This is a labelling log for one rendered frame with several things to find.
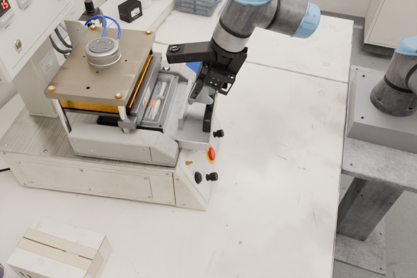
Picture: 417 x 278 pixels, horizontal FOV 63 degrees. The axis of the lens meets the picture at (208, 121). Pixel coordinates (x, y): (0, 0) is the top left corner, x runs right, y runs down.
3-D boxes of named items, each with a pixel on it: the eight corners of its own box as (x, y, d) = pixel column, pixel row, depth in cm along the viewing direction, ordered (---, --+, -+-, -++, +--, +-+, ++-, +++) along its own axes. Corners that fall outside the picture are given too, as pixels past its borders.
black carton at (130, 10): (120, 19, 155) (116, 5, 150) (133, 11, 160) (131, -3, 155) (129, 23, 152) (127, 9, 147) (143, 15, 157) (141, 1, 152)
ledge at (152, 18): (40, 71, 135) (36, 61, 132) (138, -18, 191) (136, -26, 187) (108, 87, 129) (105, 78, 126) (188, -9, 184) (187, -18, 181)
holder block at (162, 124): (98, 128, 85) (96, 120, 84) (123, 77, 99) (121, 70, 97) (163, 135, 84) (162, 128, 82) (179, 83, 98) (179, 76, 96)
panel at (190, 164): (208, 204, 95) (177, 164, 84) (219, 126, 116) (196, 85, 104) (214, 203, 95) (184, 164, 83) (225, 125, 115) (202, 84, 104)
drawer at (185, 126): (94, 139, 88) (86, 118, 82) (120, 84, 103) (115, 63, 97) (208, 153, 85) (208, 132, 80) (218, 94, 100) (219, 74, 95)
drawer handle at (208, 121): (202, 131, 85) (202, 120, 82) (210, 92, 95) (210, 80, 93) (210, 133, 85) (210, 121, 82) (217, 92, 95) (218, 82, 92)
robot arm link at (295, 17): (308, -9, 76) (265, -24, 72) (329, 15, 68) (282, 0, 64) (291, 22, 81) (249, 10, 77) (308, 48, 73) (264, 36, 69)
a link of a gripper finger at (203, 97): (205, 118, 88) (218, 94, 81) (183, 110, 87) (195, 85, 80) (206, 109, 90) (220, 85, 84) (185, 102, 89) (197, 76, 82)
